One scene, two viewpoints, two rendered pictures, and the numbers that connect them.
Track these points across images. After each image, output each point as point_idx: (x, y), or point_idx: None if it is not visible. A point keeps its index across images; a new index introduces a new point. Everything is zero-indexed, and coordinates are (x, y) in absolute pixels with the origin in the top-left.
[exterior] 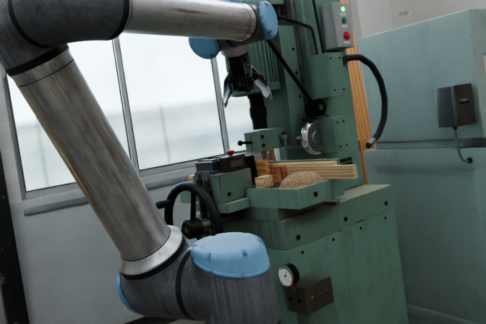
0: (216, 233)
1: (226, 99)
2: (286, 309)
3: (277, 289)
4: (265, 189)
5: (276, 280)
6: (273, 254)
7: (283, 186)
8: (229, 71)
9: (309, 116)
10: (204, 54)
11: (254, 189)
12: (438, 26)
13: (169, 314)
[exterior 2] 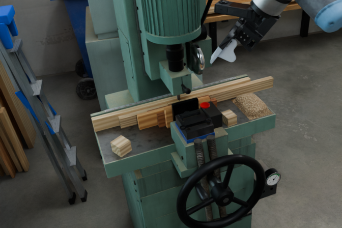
0: (263, 184)
1: (235, 57)
2: (244, 200)
3: (238, 191)
4: (241, 124)
5: (238, 186)
6: (238, 170)
7: (258, 116)
8: (248, 28)
9: (194, 41)
10: (335, 28)
11: (228, 128)
12: None
13: None
